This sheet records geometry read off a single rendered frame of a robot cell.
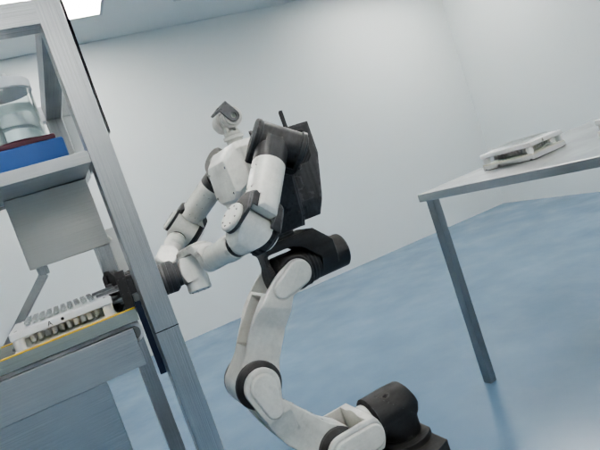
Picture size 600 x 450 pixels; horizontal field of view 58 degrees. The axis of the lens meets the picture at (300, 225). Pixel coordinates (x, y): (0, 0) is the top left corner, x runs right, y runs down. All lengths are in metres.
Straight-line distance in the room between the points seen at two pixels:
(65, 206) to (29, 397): 0.52
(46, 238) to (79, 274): 3.57
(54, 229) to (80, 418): 0.51
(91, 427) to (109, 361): 0.18
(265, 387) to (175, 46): 4.43
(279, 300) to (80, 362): 0.57
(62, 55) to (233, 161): 0.51
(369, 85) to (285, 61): 1.02
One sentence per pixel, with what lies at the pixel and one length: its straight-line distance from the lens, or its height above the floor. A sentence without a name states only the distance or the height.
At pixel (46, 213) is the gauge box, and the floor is 1.25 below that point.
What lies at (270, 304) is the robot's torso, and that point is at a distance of 1.62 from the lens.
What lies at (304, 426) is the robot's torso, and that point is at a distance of 1.76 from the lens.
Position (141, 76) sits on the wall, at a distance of 5.50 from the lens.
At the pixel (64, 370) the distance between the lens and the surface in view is 1.46.
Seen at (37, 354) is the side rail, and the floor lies 0.93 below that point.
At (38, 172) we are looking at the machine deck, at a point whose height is 1.33.
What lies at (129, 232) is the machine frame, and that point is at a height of 1.13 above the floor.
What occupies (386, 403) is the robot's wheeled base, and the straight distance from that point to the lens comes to 1.89.
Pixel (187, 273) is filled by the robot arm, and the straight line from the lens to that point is 1.50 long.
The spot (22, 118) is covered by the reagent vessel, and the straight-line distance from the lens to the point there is 1.59.
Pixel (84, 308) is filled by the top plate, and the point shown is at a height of 0.99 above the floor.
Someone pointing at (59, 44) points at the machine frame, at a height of 1.60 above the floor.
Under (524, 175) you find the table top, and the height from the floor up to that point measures 0.88.
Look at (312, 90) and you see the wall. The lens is 5.97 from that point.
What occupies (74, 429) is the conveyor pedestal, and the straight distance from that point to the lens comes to 1.54.
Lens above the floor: 1.12
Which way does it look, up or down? 5 degrees down
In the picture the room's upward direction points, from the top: 19 degrees counter-clockwise
